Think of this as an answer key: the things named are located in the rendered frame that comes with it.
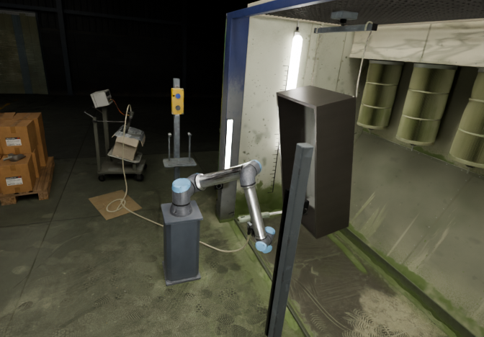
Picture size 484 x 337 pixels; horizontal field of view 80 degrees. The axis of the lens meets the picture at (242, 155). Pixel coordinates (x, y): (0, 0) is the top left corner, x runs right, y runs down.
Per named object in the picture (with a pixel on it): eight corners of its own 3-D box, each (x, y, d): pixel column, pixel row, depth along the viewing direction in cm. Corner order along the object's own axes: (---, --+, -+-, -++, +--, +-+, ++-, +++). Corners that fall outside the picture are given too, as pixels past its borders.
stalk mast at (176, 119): (178, 216, 349) (178, 78, 293) (179, 219, 344) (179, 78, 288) (173, 217, 347) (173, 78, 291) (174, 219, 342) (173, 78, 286)
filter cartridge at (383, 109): (390, 135, 338) (409, 60, 308) (382, 141, 311) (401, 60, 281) (359, 128, 359) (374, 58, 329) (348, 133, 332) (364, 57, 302)
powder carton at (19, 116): (21, 136, 425) (16, 112, 413) (45, 135, 438) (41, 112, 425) (16, 144, 393) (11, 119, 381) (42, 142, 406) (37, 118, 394)
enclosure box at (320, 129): (310, 195, 313) (310, 85, 262) (348, 226, 261) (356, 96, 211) (282, 204, 302) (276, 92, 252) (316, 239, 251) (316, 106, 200)
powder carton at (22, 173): (9, 181, 369) (3, 155, 357) (36, 178, 383) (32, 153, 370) (3, 194, 338) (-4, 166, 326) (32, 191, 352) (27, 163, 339)
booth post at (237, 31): (215, 215, 358) (225, 13, 279) (229, 213, 364) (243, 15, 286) (220, 223, 342) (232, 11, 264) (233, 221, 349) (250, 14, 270)
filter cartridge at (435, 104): (397, 154, 271) (421, 62, 242) (387, 143, 304) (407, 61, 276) (439, 158, 264) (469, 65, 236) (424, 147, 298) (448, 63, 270)
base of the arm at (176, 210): (171, 218, 232) (171, 207, 228) (168, 206, 248) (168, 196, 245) (194, 214, 238) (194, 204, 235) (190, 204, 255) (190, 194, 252)
